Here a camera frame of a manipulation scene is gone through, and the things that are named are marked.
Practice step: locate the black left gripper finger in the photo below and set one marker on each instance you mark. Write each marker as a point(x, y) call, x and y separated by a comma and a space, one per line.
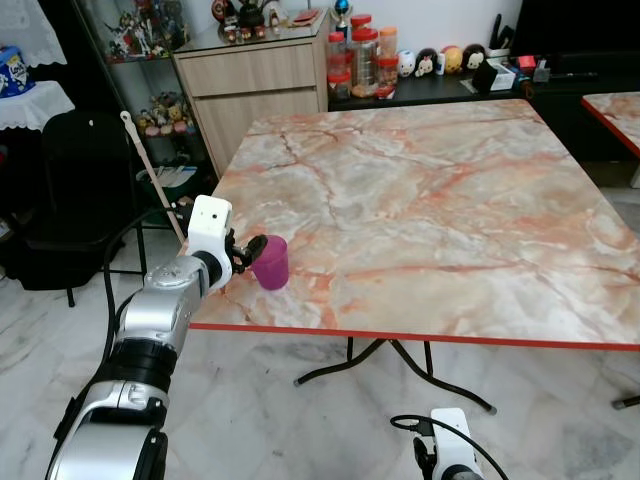
point(256, 245)

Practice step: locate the pink plastic cup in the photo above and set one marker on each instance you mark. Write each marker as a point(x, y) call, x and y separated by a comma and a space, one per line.
point(272, 266)

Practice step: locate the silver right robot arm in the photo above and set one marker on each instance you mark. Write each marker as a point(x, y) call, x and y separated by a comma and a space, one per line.
point(462, 473)

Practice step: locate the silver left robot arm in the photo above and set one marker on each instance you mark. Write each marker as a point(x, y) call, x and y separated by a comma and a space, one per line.
point(160, 310)

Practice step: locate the black metal table legs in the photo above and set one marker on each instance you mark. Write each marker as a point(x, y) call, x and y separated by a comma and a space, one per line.
point(440, 385)

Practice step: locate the wooden stick with white tip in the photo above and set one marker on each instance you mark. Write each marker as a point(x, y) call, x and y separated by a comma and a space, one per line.
point(150, 175)

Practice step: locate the light wooden drawer cabinet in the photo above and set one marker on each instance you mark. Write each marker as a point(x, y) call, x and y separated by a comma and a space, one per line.
point(255, 90)

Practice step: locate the small plush dolls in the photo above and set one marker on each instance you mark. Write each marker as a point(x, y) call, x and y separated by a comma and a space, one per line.
point(168, 115)

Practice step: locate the black chair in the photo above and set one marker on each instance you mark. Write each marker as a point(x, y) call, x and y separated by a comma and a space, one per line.
point(80, 190)

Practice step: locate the slim red-lidded plastic jar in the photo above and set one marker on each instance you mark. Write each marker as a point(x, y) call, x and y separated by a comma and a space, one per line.
point(337, 65)

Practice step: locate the large red-lidded plastic jar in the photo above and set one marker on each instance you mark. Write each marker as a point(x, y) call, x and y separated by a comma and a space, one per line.
point(365, 65)

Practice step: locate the small red-lidded plastic jar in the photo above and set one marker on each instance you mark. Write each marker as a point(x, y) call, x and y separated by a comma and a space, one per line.
point(388, 78)

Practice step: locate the glass display shelf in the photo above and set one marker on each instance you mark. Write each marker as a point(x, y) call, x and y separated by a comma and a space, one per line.
point(120, 75)

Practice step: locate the dark teapot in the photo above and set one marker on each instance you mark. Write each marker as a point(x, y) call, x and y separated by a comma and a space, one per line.
point(248, 14)

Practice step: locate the red flat tray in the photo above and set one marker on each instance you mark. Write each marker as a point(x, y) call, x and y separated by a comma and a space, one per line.
point(304, 17)

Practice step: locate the white plush toy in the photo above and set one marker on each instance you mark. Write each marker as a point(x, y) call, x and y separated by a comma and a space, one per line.
point(406, 64)

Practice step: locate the orange-filled plastic jar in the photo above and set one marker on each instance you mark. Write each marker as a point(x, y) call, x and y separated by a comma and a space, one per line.
point(388, 42)

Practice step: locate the toy robot figures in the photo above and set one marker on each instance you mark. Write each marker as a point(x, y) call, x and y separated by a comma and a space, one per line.
point(140, 30)

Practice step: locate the small trophy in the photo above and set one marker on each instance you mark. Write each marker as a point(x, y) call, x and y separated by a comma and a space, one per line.
point(342, 14)

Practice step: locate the black-eared plush toy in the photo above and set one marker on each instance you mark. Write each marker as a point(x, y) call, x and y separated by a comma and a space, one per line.
point(429, 64)

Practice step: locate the white lace tablecloth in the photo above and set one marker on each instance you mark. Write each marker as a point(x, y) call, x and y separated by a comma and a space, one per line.
point(35, 105)

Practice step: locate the yellow plush toy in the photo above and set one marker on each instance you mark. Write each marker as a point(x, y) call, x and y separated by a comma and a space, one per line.
point(453, 60)

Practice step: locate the black box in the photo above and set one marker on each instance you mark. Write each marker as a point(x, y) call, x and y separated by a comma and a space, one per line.
point(486, 77)

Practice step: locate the blue printed package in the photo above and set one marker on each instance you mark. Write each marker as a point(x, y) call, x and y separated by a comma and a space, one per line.
point(14, 72)

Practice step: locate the dark brown plush toy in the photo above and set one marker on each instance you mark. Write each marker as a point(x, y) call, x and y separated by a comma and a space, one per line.
point(475, 56)

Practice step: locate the white and blue box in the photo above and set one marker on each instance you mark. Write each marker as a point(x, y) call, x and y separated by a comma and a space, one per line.
point(507, 78)

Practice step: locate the white lace curtain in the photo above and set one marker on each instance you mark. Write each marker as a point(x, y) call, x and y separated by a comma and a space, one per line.
point(30, 30)

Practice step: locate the small red box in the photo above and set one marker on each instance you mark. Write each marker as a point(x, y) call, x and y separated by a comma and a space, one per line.
point(526, 63)

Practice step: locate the black television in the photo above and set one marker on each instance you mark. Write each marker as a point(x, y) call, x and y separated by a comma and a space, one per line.
point(580, 30)

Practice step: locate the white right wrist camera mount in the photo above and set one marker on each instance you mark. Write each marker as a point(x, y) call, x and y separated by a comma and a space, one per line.
point(450, 435)

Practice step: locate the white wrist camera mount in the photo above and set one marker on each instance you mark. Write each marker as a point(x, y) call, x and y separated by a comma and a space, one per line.
point(450, 435)
point(208, 225)

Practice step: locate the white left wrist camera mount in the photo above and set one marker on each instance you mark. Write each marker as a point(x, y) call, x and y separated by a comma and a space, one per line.
point(208, 225)

